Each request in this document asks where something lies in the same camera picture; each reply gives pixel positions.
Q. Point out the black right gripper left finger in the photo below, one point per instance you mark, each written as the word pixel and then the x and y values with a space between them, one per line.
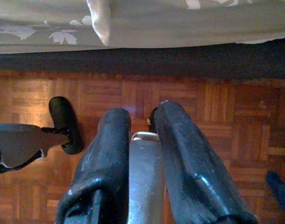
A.
pixel 105 168

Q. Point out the beige floral bedspread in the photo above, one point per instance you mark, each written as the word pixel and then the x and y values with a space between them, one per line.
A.
pixel 156 25

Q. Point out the silver robot right leg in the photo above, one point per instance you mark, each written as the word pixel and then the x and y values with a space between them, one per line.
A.
pixel 144 175

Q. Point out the dark blue object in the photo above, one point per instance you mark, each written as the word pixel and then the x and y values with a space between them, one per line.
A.
pixel 278 189

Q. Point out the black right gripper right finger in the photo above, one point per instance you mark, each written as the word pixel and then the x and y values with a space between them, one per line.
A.
pixel 191 168

